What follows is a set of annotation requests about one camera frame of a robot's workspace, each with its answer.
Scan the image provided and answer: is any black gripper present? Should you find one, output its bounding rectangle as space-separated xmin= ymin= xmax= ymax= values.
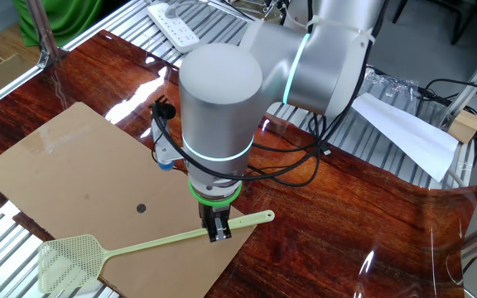
xmin=199 ymin=204 xmax=233 ymax=243

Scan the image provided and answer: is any pale green plastic flyswatter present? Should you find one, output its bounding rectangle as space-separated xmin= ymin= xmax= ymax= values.
xmin=37 ymin=209 xmax=276 ymax=295

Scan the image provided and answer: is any glossy red woodgrain mat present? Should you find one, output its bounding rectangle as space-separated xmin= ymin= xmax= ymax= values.
xmin=0 ymin=29 xmax=477 ymax=298

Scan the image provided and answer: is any brown cardboard sheet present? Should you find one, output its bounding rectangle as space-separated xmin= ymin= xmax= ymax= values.
xmin=0 ymin=101 xmax=258 ymax=298

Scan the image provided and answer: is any white power strip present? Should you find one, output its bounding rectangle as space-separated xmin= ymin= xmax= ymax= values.
xmin=147 ymin=2 xmax=201 ymax=54

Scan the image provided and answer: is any white paper sheet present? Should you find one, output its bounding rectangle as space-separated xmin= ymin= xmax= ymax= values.
xmin=352 ymin=91 xmax=460 ymax=183

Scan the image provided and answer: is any clear plastic bag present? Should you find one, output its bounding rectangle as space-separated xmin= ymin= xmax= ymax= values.
xmin=364 ymin=68 xmax=422 ymax=104

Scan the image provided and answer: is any green cloth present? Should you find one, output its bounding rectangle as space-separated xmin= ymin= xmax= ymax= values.
xmin=12 ymin=0 xmax=105 ymax=49

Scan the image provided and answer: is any wooden block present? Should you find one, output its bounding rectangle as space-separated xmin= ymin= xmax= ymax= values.
xmin=447 ymin=109 xmax=477 ymax=145

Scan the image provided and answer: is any green flange ring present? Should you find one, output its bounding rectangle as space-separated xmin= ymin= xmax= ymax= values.
xmin=187 ymin=180 xmax=243 ymax=208

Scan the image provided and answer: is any thick black cable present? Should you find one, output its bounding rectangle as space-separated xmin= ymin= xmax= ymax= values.
xmin=151 ymin=0 xmax=388 ymax=182

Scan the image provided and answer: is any thin black cable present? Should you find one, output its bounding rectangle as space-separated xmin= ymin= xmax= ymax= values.
xmin=244 ymin=111 xmax=326 ymax=188

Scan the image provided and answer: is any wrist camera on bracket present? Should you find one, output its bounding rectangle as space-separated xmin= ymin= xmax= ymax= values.
xmin=151 ymin=95 xmax=184 ymax=171

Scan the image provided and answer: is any black usb cable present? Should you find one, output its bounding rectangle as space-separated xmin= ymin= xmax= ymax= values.
xmin=311 ymin=115 xmax=333 ymax=156

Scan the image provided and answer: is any black chair leg frame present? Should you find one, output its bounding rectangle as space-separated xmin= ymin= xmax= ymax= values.
xmin=391 ymin=0 xmax=477 ymax=46

